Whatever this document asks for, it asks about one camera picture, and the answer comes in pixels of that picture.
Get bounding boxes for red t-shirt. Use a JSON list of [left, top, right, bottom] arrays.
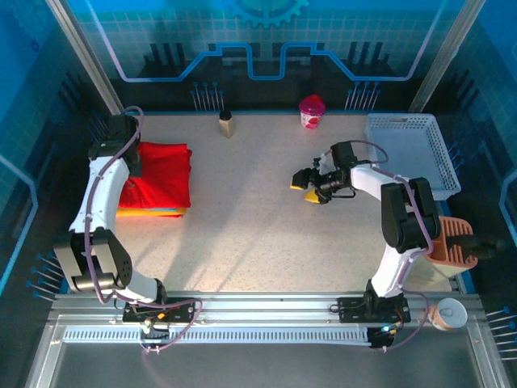
[[118, 141, 193, 210]]

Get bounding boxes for stack of folded cloths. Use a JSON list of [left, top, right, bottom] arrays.
[[116, 206, 189, 219]]

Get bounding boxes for pink lidded cup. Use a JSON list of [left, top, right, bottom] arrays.
[[298, 95, 326, 131]]

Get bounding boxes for white perforated plastic basket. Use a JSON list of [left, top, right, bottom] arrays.
[[364, 113, 462, 201]]

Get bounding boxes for beige bottle with black cap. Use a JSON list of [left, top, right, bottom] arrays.
[[218, 109, 237, 139]]

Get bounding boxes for terracotta and beige utensil holder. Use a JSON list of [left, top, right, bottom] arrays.
[[411, 216, 478, 284]]

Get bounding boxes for pull-tab tin can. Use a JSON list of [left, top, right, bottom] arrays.
[[427, 297, 469, 331]]

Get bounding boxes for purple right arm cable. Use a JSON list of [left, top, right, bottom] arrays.
[[330, 139, 432, 352]]

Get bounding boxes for aluminium frame post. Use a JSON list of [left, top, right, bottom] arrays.
[[44, 0, 129, 124], [407, 0, 488, 122]]

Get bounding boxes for aluminium mounting rail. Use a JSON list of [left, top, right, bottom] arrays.
[[50, 291, 484, 324]]

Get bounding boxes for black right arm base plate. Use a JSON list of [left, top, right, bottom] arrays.
[[337, 296, 411, 324]]

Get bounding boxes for white slotted cable duct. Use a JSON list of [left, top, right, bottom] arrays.
[[62, 326, 372, 344]]

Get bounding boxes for black utensil handle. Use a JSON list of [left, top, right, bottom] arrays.
[[446, 233, 506, 262]]

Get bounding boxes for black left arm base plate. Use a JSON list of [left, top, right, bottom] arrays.
[[122, 297, 197, 324]]

